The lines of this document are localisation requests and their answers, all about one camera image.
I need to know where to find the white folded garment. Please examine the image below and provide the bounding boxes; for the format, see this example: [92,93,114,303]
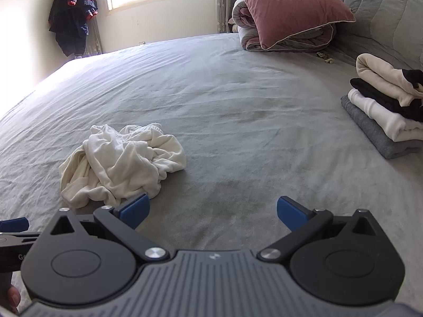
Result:
[348,88,423,142]

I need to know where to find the dark hanging jacket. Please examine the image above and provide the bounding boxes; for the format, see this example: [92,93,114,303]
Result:
[48,0,99,57]

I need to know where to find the grey folded garment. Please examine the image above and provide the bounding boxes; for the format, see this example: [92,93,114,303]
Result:
[341,95,423,159]

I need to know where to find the small black garment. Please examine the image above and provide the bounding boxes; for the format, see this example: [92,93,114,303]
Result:
[401,69,423,98]

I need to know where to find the black folded garment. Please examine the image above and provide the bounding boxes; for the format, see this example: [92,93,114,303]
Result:
[350,78,423,121]

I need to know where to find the grey folded quilt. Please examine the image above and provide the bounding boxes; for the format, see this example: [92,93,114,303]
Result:
[231,0,338,53]

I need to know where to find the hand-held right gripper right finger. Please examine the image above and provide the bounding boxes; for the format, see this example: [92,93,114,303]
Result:
[257,196,385,265]

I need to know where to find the grey quilted headboard cover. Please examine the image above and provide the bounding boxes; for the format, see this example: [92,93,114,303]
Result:
[314,0,423,73]

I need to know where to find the pink pillow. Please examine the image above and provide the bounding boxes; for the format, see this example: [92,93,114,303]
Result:
[229,0,357,51]

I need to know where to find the white pants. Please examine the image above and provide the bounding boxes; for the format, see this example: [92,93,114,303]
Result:
[59,123,187,209]

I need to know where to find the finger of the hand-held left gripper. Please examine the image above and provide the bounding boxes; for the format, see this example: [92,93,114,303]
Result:
[0,217,30,233]
[0,232,42,248]

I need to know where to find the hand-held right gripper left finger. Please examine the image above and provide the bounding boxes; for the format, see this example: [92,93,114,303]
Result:
[41,194,170,265]

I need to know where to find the bed with grey sheet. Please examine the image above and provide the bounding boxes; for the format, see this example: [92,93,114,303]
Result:
[0,32,423,271]

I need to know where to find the person's left hand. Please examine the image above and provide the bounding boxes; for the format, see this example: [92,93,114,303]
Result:
[7,286,23,315]

